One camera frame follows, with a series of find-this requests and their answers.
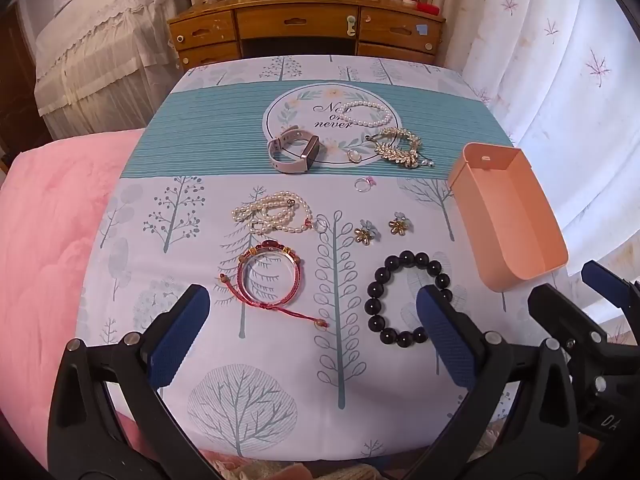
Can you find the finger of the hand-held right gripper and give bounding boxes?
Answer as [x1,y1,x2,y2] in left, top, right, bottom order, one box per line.
[581,260,640,321]
[527,284,608,361]

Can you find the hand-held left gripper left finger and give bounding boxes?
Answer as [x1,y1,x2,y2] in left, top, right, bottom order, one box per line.
[47,284,221,480]

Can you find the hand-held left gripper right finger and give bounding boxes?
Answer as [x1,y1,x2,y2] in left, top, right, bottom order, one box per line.
[400,284,583,480]

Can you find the dark bead bracelet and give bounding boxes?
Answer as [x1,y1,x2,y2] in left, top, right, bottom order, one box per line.
[366,250,453,348]

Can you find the peach plastic box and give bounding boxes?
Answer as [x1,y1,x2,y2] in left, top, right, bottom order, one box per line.
[446,142,570,293]

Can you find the red string bangle bracelet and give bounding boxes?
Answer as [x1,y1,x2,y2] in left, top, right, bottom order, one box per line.
[218,240,331,332]

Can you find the pearl necklace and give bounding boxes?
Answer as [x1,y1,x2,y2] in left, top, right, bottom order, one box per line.
[231,191,328,235]

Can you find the smartwatch with pink band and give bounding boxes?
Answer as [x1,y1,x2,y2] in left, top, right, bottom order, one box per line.
[267,127,321,174]

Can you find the white pearl bracelet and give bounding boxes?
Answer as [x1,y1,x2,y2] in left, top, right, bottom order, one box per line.
[336,101,394,130]

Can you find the tree print tablecloth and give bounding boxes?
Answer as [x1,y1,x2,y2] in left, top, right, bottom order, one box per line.
[75,55,601,461]

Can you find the pink blanket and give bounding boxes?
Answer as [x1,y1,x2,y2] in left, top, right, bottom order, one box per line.
[0,129,151,480]

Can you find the white leaf print curtain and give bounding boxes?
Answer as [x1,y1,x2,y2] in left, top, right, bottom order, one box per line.
[420,0,640,341]

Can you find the cream lace furniture cover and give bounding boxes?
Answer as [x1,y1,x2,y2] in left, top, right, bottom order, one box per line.
[35,0,188,138]

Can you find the dark wooden door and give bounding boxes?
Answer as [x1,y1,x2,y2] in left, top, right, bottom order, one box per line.
[0,5,51,161]

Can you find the wooden desk with drawers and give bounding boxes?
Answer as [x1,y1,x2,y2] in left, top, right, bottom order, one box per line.
[167,0,446,72]

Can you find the gold leaf crystal bracelet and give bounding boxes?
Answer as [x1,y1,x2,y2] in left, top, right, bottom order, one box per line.
[367,127,435,170]

